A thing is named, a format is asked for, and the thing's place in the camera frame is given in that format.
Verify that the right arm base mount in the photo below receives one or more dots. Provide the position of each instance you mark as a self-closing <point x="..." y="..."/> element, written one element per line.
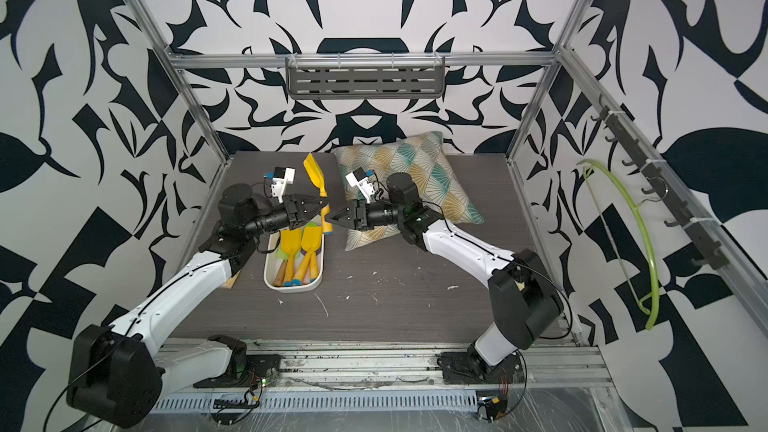
<point x="469" y="368"/>

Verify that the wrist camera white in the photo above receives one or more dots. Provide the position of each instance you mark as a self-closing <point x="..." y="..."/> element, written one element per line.
<point x="279" y="180"/>
<point x="360" y="179"/>

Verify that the black hook rail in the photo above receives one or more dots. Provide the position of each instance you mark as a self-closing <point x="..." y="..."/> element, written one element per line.
<point x="661" y="190"/>

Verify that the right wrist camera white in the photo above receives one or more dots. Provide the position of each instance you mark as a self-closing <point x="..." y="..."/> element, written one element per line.
<point x="360" y="179"/>

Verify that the white storage box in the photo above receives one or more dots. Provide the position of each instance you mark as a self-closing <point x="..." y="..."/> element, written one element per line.
<point x="295" y="260"/>

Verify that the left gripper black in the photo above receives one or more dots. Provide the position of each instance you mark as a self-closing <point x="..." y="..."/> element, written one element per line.
<point x="295" y="209"/>

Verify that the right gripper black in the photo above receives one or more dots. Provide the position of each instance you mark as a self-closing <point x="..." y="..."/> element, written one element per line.
<point x="359" y="216"/>

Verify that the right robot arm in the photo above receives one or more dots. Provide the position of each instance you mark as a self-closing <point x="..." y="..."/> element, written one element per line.
<point x="524" y="300"/>

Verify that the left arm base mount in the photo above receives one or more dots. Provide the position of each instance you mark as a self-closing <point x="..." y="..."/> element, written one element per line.
<point x="245" y="371"/>

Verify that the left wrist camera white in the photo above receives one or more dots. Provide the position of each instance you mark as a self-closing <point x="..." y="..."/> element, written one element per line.
<point x="279" y="180"/>

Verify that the grey wall shelf rack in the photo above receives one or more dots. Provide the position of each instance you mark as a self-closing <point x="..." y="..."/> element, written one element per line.
<point x="365" y="76"/>

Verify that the white cable duct strip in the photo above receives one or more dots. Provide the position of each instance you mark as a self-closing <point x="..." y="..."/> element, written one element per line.
<point x="454" y="400"/>

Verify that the green plastic hanger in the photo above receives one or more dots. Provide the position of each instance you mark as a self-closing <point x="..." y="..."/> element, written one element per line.
<point x="649" y="302"/>

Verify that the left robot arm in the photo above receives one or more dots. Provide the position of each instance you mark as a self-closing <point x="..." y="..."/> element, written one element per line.
<point x="115" y="373"/>

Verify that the yellow toy shovel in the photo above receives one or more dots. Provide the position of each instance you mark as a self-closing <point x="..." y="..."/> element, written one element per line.
<point x="289" y="247"/>
<point x="308" y="270"/>
<point x="316" y="176"/>

